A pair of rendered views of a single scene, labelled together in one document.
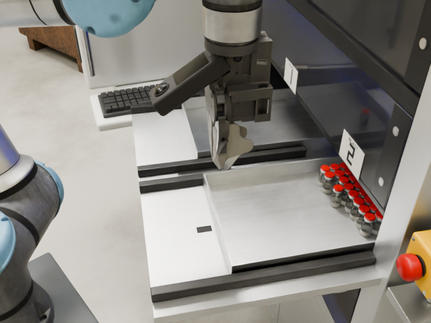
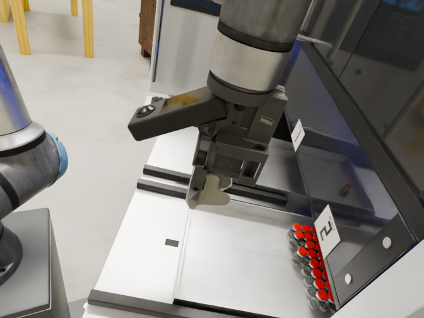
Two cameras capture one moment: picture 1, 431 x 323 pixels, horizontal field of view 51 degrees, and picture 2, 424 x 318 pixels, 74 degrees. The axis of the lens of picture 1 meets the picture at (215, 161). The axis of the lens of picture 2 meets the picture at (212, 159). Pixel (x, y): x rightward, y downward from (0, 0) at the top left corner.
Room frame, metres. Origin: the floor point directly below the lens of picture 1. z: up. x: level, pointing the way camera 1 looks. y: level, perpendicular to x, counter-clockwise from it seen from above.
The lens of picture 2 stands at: (0.28, -0.04, 1.40)
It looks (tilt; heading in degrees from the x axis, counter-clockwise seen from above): 38 degrees down; 6
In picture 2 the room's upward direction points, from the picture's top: 17 degrees clockwise
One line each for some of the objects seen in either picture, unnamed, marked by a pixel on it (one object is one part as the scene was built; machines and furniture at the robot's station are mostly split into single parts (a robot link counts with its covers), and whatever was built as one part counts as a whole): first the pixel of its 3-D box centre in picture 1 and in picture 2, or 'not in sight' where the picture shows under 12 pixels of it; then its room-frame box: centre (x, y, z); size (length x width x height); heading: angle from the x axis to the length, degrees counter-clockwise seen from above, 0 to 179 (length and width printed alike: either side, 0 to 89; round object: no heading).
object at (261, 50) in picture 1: (235, 78); (233, 127); (0.56, -0.03, 1.24); 0.09 x 0.08 x 0.12; 102
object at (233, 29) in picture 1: (231, 20); (247, 58); (0.57, -0.02, 1.32); 0.08 x 0.08 x 0.05
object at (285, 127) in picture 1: (253, 121); (253, 159); (1.00, -0.10, 0.90); 0.34 x 0.26 x 0.04; 102
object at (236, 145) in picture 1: (233, 147); (208, 196); (0.55, -0.03, 1.13); 0.06 x 0.03 x 0.09; 102
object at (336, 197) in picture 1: (337, 195); (298, 257); (0.69, -0.25, 0.91); 0.02 x 0.02 x 0.05
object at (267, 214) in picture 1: (297, 208); (260, 255); (0.67, -0.17, 0.90); 0.34 x 0.26 x 0.04; 102
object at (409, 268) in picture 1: (412, 266); not in sight; (0.43, -0.29, 0.99); 0.04 x 0.04 x 0.04; 12
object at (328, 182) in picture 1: (328, 182); (295, 240); (0.74, -0.24, 0.91); 0.02 x 0.02 x 0.05
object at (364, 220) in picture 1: (349, 198); (309, 263); (0.69, -0.27, 0.91); 0.18 x 0.02 x 0.05; 12
